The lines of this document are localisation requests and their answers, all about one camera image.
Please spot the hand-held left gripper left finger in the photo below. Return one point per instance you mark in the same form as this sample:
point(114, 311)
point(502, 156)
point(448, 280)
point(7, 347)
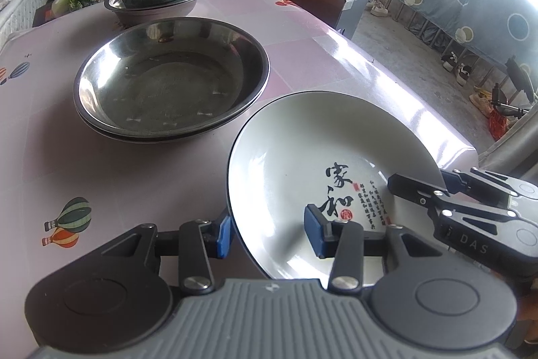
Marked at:
point(224, 237)

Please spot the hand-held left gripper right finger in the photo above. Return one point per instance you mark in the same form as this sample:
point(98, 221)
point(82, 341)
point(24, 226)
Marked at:
point(314, 235)

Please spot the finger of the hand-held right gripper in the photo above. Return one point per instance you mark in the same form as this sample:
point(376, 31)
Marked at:
point(420, 195)
point(483, 180)

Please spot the white plate with black calligraphy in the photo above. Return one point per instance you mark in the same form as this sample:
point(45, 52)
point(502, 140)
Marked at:
point(294, 144)

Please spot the stainless steel bowl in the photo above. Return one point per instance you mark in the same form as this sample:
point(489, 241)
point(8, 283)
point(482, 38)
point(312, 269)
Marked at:
point(168, 12)

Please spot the grey cloth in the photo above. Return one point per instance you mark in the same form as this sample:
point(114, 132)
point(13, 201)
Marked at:
point(512, 144)

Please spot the red plastic bag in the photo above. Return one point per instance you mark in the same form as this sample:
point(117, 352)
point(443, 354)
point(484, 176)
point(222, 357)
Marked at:
point(498, 125)

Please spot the beige shoe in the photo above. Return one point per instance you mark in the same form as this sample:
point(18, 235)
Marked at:
point(481, 102)

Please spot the black and white shoe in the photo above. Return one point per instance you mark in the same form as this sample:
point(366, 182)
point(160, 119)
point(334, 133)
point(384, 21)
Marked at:
point(464, 75)
point(449, 61)

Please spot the black tripod stand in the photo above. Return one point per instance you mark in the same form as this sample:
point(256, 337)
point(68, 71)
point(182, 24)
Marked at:
point(519, 79)

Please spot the pink balloon-print tablecloth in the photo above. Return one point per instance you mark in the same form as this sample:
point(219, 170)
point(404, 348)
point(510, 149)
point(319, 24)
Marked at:
point(126, 174)

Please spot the stainless steel deep plate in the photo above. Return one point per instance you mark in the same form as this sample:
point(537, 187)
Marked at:
point(168, 81)
point(138, 138)

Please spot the white sneaker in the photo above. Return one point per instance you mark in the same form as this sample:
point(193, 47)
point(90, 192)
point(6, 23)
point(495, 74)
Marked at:
point(379, 9)

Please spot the white quilted mattress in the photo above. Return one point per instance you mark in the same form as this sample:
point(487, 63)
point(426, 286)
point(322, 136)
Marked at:
point(21, 5)

